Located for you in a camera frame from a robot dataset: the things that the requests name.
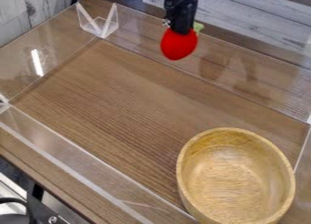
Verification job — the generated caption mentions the oval wooden bowl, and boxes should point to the oval wooden bowl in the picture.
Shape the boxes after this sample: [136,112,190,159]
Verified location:
[176,127,295,224]

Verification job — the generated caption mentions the clear acrylic enclosure walls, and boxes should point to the clear acrylic enclosure walls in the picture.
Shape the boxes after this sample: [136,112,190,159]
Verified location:
[0,0,311,224]

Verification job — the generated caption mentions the red plush strawberry toy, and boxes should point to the red plush strawberry toy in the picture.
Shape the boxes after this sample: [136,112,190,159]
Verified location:
[160,23,204,60]

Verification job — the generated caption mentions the black cable lower left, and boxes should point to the black cable lower left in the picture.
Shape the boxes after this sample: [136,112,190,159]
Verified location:
[0,197,35,224]

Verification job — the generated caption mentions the black metal bracket with bolt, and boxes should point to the black metal bracket with bolt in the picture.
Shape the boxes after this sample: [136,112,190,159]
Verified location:
[27,184,71,224]

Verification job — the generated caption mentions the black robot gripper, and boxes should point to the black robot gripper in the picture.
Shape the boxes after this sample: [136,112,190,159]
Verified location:
[164,0,198,35]

